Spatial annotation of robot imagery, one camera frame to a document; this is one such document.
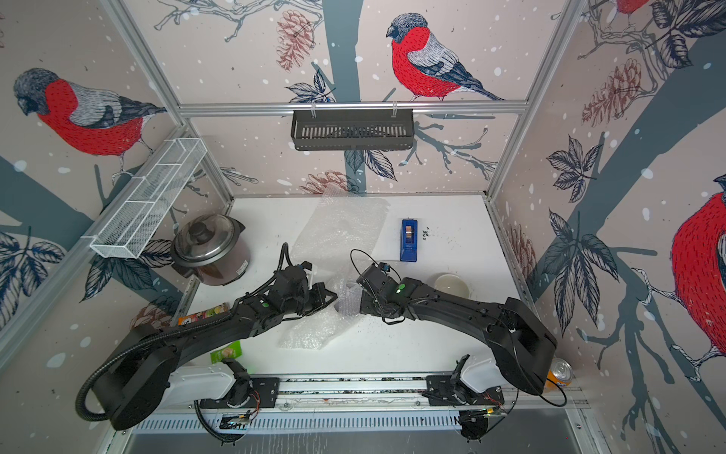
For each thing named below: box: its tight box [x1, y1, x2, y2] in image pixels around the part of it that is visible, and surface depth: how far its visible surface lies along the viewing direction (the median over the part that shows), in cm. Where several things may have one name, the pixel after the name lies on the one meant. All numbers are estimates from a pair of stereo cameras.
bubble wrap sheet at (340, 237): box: [291, 181, 391, 306], surface depth 113 cm
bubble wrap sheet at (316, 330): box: [277, 279, 363, 350], surface depth 85 cm
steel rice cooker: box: [170, 213, 252, 286], surface depth 87 cm
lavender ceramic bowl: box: [333, 281, 363, 316], surface depth 85 cm
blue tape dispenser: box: [399, 219, 418, 263], surface depth 103 cm
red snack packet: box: [177, 302, 230, 327], surface depth 87 cm
